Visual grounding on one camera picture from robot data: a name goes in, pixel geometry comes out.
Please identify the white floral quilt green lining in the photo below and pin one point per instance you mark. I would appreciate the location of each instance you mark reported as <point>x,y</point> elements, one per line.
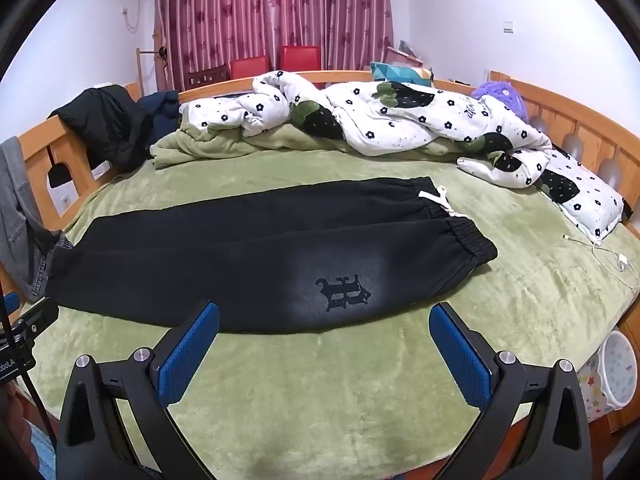
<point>390,115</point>

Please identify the white floral pillow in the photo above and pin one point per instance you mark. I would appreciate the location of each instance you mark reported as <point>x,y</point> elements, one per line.
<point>585,195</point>

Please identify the white star-print basin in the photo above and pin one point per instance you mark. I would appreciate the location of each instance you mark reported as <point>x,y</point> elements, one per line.
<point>617,370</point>

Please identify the wooden bed frame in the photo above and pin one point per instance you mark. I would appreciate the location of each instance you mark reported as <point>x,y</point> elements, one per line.
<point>560,110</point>

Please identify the wooden coat rack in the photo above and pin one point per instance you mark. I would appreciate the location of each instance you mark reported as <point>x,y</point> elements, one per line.
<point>142,67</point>

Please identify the navy blue garment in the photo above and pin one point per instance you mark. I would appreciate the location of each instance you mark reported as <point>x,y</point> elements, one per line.
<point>160,110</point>

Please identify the red floral curtain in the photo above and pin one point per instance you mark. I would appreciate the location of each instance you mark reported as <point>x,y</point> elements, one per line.
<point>250,10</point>

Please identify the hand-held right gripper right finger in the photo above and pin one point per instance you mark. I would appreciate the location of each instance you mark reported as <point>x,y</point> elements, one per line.
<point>460,355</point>

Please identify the red chair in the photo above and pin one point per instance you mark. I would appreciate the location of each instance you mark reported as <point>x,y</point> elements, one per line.
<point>248,68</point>
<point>300,57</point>

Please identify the green plush bed blanket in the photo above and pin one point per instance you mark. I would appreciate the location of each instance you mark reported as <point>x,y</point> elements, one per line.
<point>350,385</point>

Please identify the white wall switch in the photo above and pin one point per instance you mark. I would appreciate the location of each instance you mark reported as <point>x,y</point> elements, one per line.
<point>509,27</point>

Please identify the purple fluffy cushion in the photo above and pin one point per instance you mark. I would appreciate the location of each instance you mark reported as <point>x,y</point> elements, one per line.
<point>500,95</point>

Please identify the black jacket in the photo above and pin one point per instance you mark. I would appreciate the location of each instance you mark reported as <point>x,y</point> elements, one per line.
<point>100,120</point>

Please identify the grey denim jeans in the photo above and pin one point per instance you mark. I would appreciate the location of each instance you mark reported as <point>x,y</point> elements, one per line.
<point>20,220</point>

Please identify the teal patterned cushion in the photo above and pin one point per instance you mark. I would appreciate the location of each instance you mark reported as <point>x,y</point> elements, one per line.
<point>400,72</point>

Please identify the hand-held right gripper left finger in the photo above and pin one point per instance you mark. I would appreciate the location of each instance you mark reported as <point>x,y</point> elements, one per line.
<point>190,355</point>

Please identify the dark wooden chair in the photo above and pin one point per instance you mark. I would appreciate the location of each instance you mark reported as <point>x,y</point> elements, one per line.
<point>206,77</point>

